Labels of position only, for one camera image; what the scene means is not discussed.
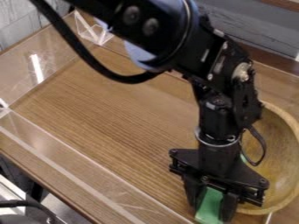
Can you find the green rectangular block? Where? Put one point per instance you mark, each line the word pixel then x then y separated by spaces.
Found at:
pixel 209 212

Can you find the clear acrylic tray wall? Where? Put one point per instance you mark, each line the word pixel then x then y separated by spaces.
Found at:
pixel 91 138

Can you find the clear acrylic corner bracket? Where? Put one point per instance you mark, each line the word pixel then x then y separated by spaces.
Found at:
pixel 92 30

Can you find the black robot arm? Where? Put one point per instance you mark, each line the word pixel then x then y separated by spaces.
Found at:
pixel 170 37

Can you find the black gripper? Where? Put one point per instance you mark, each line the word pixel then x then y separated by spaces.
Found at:
pixel 221 166

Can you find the light wooden bowl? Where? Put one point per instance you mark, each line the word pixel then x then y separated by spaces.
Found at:
pixel 279 129

